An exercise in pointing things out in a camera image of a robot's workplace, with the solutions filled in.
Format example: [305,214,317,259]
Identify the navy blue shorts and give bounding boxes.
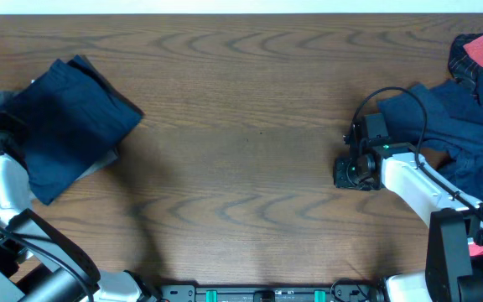
[0,54,145,206]

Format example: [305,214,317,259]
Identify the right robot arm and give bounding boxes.
[333,143,483,302]

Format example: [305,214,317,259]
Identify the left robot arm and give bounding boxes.
[0,134,161,301]

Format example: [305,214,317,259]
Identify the grey folded shorts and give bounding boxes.
[0,54,121,181]

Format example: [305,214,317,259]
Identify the navy garment in pile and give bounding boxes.
[411,74,483,200]

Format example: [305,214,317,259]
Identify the dark plaid garment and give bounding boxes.
[448,33,483,103]

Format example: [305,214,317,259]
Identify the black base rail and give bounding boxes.
[151,278,389,302]

